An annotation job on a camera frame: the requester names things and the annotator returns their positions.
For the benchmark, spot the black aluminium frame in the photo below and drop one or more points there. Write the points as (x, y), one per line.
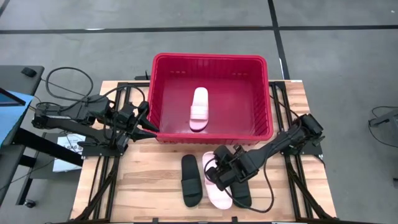
(275, 93)
(102, 186)

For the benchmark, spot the white paper sheet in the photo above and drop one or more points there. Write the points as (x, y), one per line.
(63, 161)

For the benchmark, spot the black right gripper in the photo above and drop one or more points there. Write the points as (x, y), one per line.
(239, 169)

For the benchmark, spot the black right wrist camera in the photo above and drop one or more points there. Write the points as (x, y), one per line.
(222, 153)

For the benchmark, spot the dark tablet screen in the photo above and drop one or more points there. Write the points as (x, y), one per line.
(7, 99)

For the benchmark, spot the red plastic bin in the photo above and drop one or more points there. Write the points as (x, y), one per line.
(236, 105)

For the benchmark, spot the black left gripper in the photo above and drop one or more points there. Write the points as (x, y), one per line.
(127, 115)

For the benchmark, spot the black desk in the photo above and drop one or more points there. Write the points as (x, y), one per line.
(15, 77)

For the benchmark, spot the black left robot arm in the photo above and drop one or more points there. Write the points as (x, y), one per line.
(62, 116)

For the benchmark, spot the small black antenna device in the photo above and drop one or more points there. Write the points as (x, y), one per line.
(146, 77)

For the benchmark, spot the light blue board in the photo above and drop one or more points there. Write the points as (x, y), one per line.
(12, 118)

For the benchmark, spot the black slide sandal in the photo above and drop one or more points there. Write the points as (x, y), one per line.
(191, 180)
(242, 194)

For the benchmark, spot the pink slide sandal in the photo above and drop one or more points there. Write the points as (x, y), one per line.
(222, 200)
(199, 109)

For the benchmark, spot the black castor wheel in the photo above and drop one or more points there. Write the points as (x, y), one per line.
(30, 203)

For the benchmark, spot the black computer mouse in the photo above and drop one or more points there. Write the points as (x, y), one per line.
(29, 71)

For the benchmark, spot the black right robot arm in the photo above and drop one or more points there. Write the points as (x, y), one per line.
(280, 144)

